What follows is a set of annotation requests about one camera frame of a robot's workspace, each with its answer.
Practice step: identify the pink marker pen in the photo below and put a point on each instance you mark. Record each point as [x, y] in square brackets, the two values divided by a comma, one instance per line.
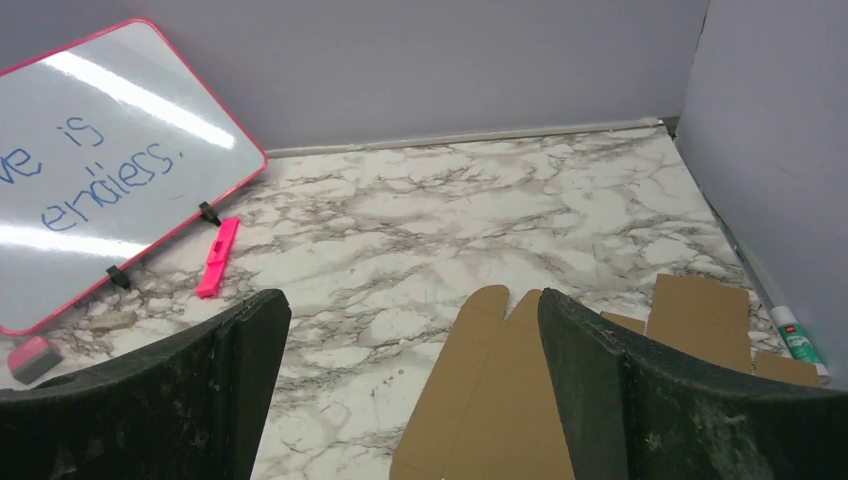
[218, 258]

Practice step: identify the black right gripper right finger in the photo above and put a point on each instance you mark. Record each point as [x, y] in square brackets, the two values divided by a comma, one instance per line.
[633, 408]

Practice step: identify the green white glue stick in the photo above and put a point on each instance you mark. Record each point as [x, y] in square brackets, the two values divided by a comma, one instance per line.
[796, 340]

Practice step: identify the black whiteboard clip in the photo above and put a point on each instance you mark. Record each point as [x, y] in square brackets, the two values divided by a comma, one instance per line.
[209, 214]
[118, 277]

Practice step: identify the black whiteboard clip left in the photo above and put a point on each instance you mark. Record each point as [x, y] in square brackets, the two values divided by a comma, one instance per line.
[118, 277]

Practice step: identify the pink grey whiteboard eraser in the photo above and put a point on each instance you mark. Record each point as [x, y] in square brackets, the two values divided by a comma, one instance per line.
[32, 359]

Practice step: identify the black whiteboard clip right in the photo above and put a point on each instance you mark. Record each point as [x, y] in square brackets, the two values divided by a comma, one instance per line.
[209, 214]

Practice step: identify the pink-framed whiteboard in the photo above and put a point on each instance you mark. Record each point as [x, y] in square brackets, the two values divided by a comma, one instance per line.
[108, 146]

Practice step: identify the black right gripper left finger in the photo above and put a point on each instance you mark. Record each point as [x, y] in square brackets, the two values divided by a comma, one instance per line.
[192, 405]

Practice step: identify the brown cardboard box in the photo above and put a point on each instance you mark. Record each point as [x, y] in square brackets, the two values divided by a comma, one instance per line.
[488, 409]

